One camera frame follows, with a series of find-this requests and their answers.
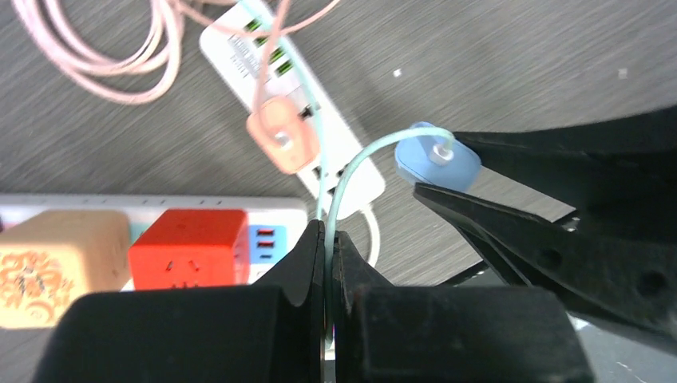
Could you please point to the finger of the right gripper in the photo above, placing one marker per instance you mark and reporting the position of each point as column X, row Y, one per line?
column 626, row 281
column 613, row 171

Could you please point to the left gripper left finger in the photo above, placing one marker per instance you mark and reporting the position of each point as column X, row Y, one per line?
column 269, row 331

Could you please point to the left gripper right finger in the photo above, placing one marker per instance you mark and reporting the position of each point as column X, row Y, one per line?
column 388, row 333

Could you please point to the red cube socket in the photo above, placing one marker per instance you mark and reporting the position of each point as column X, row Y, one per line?
column 188, row 248

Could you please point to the light blue charger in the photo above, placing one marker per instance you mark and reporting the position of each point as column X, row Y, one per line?
column 430, row 155

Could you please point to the pink small charger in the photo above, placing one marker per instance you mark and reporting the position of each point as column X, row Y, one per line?
column 284, row 135

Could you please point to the tan cube socket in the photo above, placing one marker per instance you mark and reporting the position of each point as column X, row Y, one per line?
column 57, row 256

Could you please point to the small white power strip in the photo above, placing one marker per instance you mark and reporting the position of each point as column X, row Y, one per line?
column 237, row 58

